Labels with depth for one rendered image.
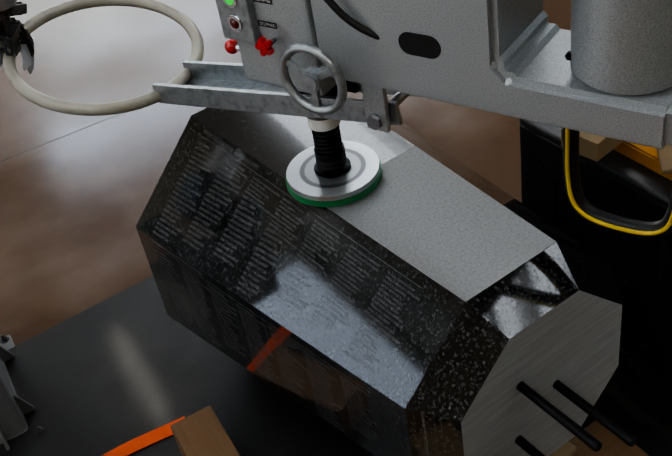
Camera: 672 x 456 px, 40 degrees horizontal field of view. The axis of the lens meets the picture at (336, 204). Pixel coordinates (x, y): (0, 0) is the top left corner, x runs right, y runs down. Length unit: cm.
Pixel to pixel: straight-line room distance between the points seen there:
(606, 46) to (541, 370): 72
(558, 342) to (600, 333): 14
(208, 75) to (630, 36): 113
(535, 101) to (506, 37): 12
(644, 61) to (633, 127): 11
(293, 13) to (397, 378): 72
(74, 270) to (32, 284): 15
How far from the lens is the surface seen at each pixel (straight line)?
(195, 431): 257
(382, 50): 168
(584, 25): 149
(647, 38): 147
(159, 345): 300
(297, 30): 177
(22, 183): 399
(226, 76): 222
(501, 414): 191
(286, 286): 207
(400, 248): 189
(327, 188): 203
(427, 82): 166
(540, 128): 235
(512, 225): 193
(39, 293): 339
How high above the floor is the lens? 206
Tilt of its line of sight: 38 degrees down
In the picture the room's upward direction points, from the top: 10 degrees counter-clockwise
